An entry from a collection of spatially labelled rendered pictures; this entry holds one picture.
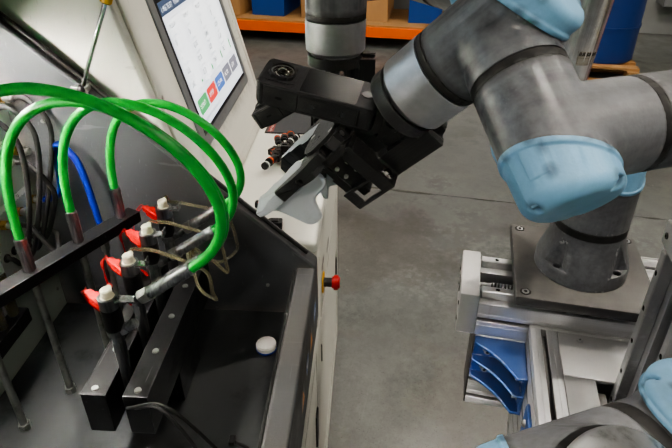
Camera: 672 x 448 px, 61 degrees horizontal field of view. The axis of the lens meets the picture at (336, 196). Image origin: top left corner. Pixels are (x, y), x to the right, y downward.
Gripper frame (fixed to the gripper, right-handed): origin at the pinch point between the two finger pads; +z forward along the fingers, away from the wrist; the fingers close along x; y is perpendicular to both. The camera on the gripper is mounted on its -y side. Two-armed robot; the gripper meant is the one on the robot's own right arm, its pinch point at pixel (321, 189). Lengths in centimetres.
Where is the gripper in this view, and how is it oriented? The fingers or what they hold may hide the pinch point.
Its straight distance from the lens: 82.3
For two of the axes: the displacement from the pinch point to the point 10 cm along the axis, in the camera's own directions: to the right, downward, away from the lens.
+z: 0.0, 8.6, 5.0
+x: 0.6, -5.0, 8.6
